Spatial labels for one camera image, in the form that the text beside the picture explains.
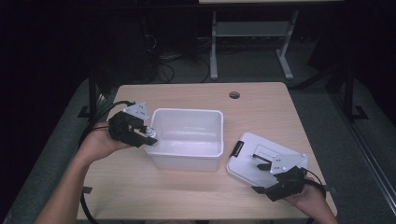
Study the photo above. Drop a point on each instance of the black metal stand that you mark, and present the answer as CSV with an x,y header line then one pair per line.
x,y
92,93
349,93

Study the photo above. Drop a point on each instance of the grey metal frame table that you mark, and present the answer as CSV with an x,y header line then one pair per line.
x,y
249,28

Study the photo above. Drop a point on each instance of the person's left hand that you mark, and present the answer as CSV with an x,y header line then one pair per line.
x,y
99,143

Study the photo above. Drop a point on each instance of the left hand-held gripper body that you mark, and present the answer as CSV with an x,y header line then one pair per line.
x,y
123,127

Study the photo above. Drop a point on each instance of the person's right hand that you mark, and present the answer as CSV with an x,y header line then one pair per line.
x,y
311,197

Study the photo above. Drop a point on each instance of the white plastic storage box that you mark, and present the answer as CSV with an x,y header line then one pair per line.
x,y
186,146

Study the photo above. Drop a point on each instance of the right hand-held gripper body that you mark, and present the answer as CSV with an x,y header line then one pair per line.
x,y
288,185

